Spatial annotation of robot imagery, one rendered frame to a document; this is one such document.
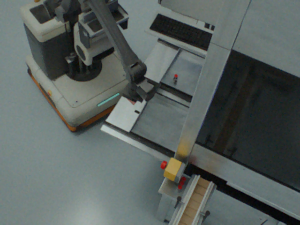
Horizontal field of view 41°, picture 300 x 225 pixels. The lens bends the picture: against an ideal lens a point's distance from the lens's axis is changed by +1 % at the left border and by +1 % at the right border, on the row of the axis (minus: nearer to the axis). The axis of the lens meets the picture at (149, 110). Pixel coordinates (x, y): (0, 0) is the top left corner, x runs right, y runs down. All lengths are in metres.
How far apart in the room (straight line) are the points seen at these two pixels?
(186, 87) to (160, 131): 0.31
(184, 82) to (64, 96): 0.99
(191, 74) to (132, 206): 1.04
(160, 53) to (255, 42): 1.24
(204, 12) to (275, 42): 1.49
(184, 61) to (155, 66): 0.17
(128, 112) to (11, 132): 1.24
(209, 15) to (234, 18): 1.48
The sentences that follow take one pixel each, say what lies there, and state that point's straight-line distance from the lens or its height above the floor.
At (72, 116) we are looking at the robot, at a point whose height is 0.26.
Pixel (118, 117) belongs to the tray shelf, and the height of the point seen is 0.88.
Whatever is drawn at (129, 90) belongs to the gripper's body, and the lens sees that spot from 1.76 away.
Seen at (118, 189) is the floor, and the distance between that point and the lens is 2.83.
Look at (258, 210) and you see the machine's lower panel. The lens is 1.98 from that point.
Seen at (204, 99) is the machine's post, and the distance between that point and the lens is 1.38.
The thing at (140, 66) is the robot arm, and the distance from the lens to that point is 1.64.
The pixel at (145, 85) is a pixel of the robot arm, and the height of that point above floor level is 1.30.
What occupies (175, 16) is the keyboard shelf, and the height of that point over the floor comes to 0.80.
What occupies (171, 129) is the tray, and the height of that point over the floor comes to 0.88.
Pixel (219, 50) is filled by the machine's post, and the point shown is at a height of 1.78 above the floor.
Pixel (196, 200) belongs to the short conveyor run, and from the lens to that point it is 1.86.
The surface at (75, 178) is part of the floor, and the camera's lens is 2.87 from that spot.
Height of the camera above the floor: 2.67
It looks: 59 degrees down
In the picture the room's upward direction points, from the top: 9 degrees clockwise
